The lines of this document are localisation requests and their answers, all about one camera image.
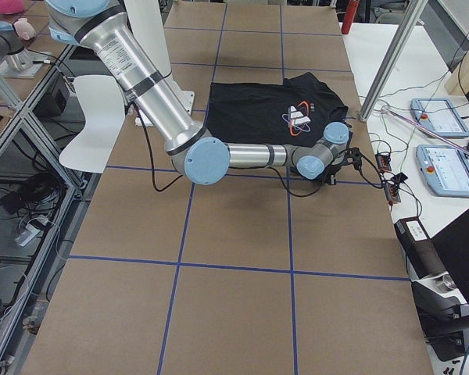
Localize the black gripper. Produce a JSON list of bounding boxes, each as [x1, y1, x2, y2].
[[315, 147, 363, 186]]

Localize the black graphic t-shirt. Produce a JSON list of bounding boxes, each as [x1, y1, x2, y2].
[[205, 73, 349, 147]]

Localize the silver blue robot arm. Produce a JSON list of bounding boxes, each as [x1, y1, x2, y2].
[[47, 1, 352, 185]]

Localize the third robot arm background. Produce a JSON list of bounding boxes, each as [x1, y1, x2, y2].
[[0, 20, 24, 62]]

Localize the near teach pendant tablet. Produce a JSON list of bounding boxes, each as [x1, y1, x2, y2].
[[415, 145, 469, 198]]

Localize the teach pendant tablet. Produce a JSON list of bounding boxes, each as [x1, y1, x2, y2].
[[415, 145, 469, 198], [410, 98, 469, 138]]

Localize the far teach pendant tablet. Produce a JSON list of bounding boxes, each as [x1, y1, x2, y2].
[[410, 98, 469, 138]]

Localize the black printer device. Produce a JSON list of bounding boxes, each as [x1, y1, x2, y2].
[[394, 216, 449, 280]]

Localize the black monitor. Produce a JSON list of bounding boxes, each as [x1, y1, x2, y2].
[[432, 209, 469, 303]]

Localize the red fire extinguisher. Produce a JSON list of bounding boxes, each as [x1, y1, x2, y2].
[[341, 0, 360, 35]]

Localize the pink plush toy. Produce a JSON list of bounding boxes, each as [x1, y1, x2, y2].
[[0, 0, 25, 15]]

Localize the aluminium frame post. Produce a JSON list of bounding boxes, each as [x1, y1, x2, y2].
[[359, 0, 428, 122]]

